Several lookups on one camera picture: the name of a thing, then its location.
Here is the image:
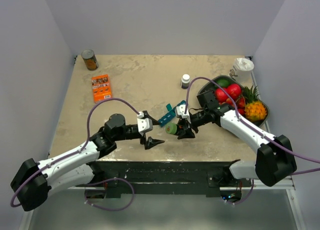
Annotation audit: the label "green pill bottle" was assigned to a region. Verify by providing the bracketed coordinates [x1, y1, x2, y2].
[165, 122, 178, 135]

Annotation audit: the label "teal weekly pill organizer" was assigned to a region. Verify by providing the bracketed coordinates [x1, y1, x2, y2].
[158, 100, 186, 128]

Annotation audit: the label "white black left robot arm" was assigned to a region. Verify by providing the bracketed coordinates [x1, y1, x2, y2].
[10, 111, 164, 212]

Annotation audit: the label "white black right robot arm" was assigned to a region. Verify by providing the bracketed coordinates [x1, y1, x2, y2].
[174, 91, 297, 187]

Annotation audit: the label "white cap pill bottle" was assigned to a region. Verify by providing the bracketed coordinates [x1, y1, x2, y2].
[180, 74, 191, 89]

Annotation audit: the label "grey fruit tray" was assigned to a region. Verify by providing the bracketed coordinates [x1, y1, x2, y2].
[197, 75, 269, 127]

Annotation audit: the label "red apple left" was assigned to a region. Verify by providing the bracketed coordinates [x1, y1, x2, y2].
[214, 88, 228, 103]

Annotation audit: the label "red apple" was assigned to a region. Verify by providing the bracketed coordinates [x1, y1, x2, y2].
[226, 83, 242, 100]
[214, 88, 228, 103]

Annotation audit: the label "orange cardboard box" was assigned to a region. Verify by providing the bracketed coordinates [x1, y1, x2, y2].
[91, 74, 113, 103]

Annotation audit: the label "green apple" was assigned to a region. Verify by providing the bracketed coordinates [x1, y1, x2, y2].
[216, 78, 230, 88]

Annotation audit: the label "strawberries in tray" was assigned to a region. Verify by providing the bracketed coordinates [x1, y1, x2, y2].
[220, 96, 246, 116]

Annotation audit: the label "red apple right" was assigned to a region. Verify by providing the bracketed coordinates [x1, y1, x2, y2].
[226, 83, 242, 100]

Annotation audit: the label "small pineapple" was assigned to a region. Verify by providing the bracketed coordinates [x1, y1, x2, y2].
[242, 85, 268, 123]

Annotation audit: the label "white paper cup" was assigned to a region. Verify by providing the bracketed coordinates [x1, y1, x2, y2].
[229, 57, 255, 83]

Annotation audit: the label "tin food can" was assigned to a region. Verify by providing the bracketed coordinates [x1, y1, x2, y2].
[81, 49, 99, 71]

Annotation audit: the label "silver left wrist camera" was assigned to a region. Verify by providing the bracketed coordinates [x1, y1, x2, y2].
[137, 111, 153, 135]

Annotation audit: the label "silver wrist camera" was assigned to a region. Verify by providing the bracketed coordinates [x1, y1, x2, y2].
[175, 104, 190, 119]
[137, 111, 153, 135]

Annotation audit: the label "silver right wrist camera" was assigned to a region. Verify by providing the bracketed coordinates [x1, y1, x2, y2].
[175, 104, 190, 119]

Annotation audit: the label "black table edge rail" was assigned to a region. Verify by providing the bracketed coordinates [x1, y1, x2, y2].
[89, 161, 252, 199]

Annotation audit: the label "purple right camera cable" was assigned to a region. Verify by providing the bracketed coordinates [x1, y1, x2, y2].
[183, 76, 320, 177]

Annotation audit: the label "purple camera cable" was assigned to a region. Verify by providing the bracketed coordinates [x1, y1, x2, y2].
[9, 97, 143, 208]
[183, 76, 320, 177]

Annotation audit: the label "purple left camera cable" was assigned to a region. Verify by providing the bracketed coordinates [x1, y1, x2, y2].
[9, 97, 143, 208]

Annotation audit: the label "aluminium frame rail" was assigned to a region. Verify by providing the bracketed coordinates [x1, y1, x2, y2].
[20, 184, 306, 230]

